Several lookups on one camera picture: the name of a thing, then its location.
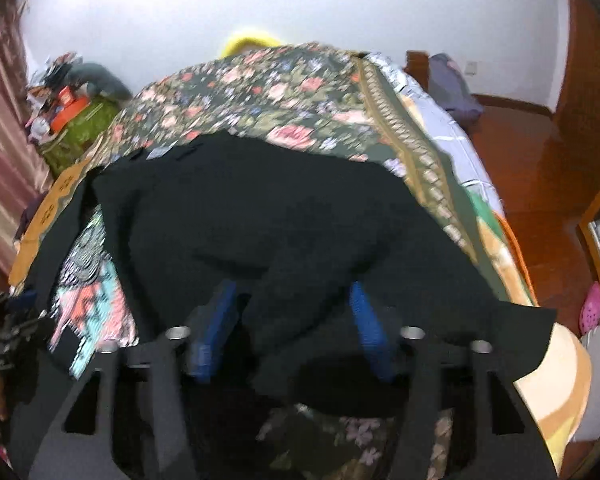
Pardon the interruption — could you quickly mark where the purple cloth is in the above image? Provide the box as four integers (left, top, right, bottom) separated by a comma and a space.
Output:
427, 52, 484, 124

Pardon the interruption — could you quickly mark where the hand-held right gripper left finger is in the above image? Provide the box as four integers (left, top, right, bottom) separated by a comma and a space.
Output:
27, 280, 241, 480

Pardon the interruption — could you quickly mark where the white checked bed sheet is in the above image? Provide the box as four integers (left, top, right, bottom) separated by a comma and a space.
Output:
370, 54, 506, 213

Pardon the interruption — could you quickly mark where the orange box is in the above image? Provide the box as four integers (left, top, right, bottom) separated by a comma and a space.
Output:
50, 97, 89, 132

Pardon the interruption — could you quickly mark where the dark floral blanket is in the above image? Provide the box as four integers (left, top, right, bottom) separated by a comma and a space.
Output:
7, 42, 541, 480

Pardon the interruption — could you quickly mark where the pink perforated shoe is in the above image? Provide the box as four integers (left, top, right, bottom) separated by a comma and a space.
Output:
579, 281, 600, 335

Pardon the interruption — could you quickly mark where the white plastic object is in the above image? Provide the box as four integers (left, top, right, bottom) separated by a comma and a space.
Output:
570, 317, 600, 443

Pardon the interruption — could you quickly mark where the colourful printed cloth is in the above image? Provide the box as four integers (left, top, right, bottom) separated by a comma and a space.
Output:
47, 204, 142, 382

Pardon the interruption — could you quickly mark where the yellow cushion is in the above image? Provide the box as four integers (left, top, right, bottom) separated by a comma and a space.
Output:
220, 26, 282, 59

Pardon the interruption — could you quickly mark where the pile of assorted clutter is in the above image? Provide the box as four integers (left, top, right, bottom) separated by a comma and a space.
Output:
26, 52, 83, 143

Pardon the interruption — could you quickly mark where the orange patterned bed mat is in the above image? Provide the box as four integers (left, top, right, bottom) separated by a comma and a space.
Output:
8, 157, 103, 288

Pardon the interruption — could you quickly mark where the peach printed quilt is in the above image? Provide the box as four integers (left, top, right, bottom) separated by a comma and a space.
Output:
472, 195, 593, 476

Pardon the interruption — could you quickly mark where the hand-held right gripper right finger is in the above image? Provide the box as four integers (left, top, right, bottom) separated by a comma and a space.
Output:
349, 281, 559, 480

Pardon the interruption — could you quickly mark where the green patterned storage bag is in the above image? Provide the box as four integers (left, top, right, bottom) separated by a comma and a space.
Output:
42, 97, 124, 179

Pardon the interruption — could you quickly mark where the black garment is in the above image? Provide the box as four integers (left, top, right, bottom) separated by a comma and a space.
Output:
10, 130, 558, 421

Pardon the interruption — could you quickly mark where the pink striped curtain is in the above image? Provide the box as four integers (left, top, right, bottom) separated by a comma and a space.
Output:
0, 0, 52, 292

